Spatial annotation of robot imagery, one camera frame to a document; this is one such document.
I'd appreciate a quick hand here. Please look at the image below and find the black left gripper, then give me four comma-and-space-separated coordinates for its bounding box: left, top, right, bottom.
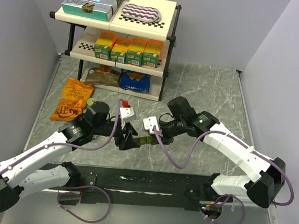
90, 115, 142, 151

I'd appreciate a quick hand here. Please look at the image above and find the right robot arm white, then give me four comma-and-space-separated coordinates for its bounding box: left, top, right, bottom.
143, 96, 286, 208

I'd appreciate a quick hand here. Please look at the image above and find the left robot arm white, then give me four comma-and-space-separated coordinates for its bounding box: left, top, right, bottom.
0, 100, 139, 213

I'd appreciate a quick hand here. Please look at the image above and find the green lidded jar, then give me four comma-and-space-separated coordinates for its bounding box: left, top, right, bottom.
87, 98, 96, 107

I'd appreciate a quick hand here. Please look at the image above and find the blue Doritos bag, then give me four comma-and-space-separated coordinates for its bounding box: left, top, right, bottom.
119, 70, 151, 93

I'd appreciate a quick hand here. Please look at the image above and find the cassava chips bag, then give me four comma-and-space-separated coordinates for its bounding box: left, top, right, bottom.
84, 65, 121, 87

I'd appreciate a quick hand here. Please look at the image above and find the orange honey dijon chip bag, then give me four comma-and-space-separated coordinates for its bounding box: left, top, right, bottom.
50, 78, 94, 122

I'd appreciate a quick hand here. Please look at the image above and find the beige black shelf rack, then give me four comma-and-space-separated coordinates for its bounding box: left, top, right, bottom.
50, 0, 182, 101

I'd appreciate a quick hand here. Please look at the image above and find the green scrub daddy box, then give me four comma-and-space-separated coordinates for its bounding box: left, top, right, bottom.
94, 32, 117, 61
110, 38, 131, 64
142, 39, 164, 68
126, 37, 147, 67

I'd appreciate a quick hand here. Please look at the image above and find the teal RiO box front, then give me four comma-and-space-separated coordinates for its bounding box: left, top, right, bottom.
62, 0, 113, 22

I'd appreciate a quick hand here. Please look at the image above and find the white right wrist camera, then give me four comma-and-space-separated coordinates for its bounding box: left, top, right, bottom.
142, 116, 161, 135

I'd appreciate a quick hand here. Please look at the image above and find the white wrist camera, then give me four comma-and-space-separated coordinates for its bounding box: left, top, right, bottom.
142, 116, 161, 135
119, 107, 136, 129

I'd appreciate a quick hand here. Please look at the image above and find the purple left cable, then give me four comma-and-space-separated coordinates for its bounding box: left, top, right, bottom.
0, 87, 130, 224

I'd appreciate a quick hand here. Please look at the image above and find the purple cable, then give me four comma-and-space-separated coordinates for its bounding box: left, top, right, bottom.
145, 124, 299, 224
0, 87, 130, 224

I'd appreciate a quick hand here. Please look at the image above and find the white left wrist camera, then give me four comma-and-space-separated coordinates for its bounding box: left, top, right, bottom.
119, 107, 136, 129

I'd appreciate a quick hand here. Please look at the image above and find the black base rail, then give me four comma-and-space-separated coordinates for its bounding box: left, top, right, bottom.
61, 162, 220, 211

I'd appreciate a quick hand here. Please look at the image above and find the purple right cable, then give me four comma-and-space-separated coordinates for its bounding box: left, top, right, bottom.
145, 124, 299, 224

